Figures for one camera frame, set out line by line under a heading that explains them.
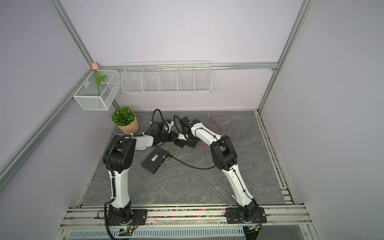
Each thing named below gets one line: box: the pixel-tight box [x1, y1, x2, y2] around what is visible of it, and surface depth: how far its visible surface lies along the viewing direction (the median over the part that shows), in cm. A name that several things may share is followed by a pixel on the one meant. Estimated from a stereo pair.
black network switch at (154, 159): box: [140, 146, 170, 174], surface depth 93 cm
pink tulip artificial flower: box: [91, 62, 107, 97], surface depth 92 cm
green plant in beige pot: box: [111, 106, 139, 135], surface depth 100 cm
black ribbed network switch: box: [174, 139, 186, 148], surface depth 101 cm
